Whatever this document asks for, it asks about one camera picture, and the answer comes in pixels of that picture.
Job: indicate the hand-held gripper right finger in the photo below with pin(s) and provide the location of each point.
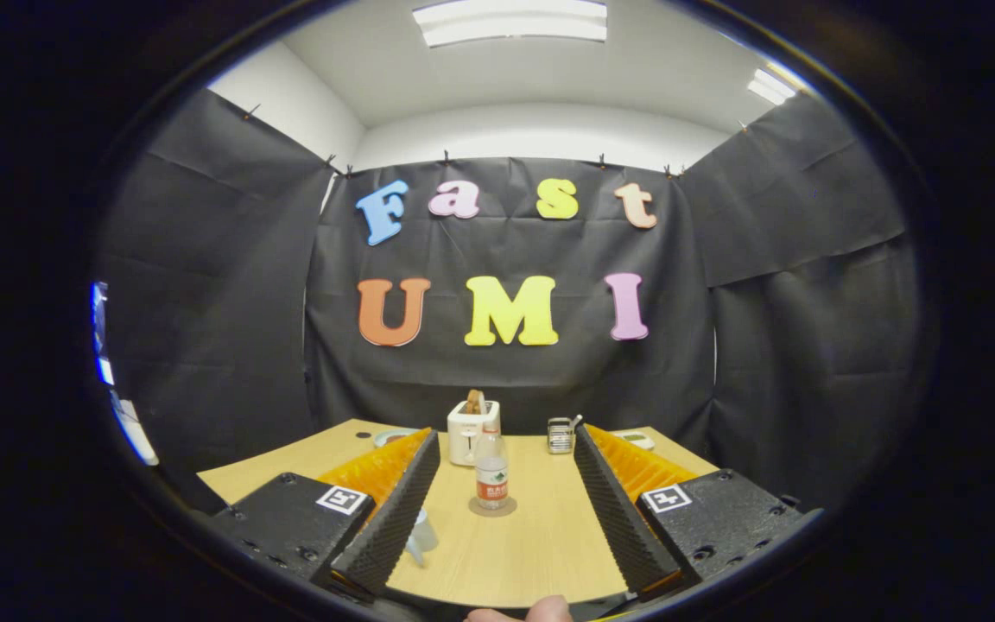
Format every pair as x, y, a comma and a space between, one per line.
623, 518

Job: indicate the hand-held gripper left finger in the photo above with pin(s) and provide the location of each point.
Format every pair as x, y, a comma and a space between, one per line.
394, 518

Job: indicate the white cup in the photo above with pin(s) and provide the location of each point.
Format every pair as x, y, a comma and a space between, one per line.
424, 531

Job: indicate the clear plastic juice bottle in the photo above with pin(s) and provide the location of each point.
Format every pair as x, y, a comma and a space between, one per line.
491, 484

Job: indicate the round brown coaster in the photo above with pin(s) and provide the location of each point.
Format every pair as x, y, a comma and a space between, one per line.
510, 508

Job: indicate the white divided dish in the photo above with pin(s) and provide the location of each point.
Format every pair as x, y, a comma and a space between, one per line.
638, 441

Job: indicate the pale green plate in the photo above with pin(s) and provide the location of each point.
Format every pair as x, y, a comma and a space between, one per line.
385, 434

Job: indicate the wooden table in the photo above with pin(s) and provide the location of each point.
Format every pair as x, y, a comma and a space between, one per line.
541, 544

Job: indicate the white toaster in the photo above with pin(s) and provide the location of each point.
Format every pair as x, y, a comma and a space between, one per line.
463, 436

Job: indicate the toast slice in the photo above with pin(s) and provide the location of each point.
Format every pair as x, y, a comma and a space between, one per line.
474, 402

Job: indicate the small ceiling light panel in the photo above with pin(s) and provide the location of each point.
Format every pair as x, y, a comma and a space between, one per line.
772, 86

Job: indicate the large ceiling light panel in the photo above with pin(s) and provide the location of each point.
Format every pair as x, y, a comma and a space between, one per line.
510, 22

